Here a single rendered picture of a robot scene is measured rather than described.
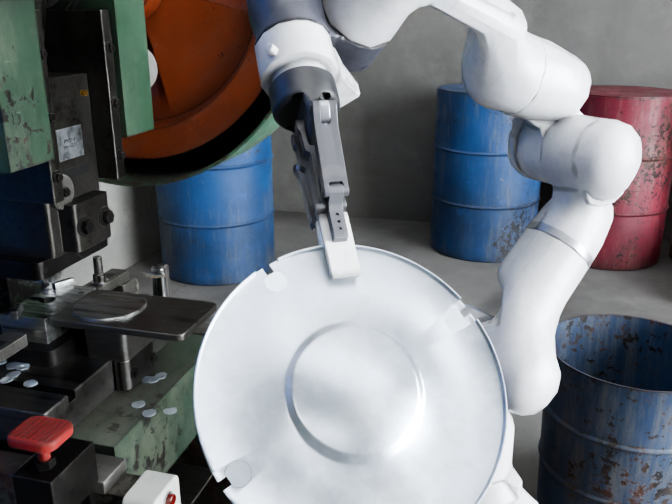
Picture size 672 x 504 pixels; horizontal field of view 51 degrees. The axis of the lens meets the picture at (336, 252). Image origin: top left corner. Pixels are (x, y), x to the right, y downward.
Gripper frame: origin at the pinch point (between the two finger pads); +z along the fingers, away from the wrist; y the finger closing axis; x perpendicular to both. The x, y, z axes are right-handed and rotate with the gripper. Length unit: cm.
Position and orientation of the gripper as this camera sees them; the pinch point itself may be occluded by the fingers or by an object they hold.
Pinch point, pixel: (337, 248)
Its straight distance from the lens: 69.7
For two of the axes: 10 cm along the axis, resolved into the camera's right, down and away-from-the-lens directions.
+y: 2.0, -4.4, -8.8
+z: 2.0, 8.9, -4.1
